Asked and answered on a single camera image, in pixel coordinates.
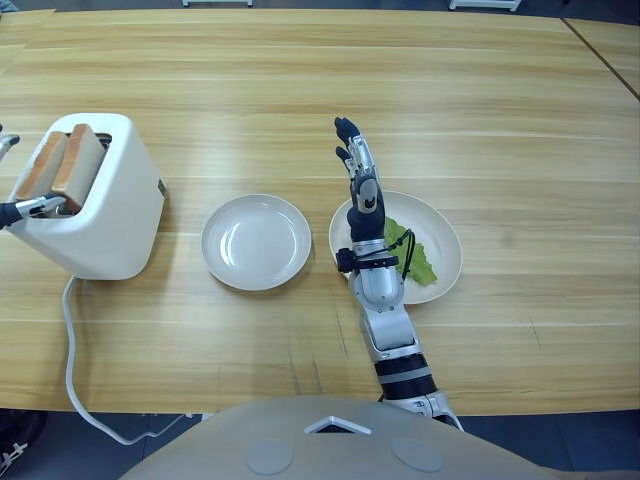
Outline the white round plate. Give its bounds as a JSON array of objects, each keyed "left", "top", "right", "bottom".
[{"left": 200, "top": 193, "right": 313, "bottom": 292}]

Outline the cream toaster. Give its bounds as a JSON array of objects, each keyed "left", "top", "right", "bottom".
[{"left": 8, "top": 112, "right": 169, "bottom": 281}]

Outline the robot body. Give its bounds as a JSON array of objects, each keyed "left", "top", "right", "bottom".
[{"left": 119, "top": 394, "right": 559, "bottom": 480}]

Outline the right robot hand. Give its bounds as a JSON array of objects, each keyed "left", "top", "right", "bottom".
[{"left": 333, "top": 116, "right": 388, "bottom": 246}]

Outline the green lettuce leaf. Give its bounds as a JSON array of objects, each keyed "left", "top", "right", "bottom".
[{"left": 382, "top": 215, "right": 440, "bottom": 287}]

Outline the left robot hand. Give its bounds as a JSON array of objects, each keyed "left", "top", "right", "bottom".
[{"left": 0, "top": 133, "right": 68, "bottom": 231}]

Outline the white cord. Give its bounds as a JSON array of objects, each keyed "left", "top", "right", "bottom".
[{"left": 61, "top": 274, "right": 217, "bottom": 447}]

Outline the bread slice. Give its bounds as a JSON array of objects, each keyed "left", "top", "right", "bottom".
[
  {"left": 15, "top": 131, "right": 71, "bottom": 202},
  {"left": 49, "top": 123, "right": 108, "bottom": 213}
]

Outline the cream round plate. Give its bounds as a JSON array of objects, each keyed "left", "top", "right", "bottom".
[{"left": 327, "top": 189, "right": 463, "bottom": 307}]

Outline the black cable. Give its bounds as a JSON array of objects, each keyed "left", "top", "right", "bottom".
[{"left": 382, "top": 228, "right": 418, "bottom": 284}]

